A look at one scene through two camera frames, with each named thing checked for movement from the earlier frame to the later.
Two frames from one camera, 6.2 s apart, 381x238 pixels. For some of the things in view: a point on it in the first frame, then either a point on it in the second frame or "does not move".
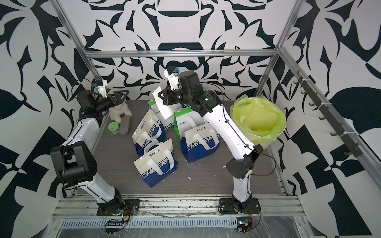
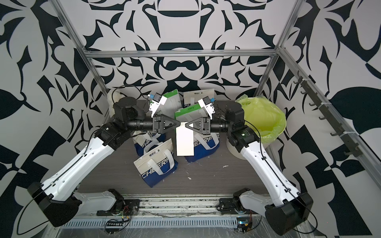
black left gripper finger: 119,93 -> 166,128
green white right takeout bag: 188,119 does not move
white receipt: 165,110 -> 185,140
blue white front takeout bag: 158,163 does not move
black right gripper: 167,97 -> 204,125
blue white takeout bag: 150,132 does not move
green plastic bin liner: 261,121 does not move
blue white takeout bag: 199,142 does not move
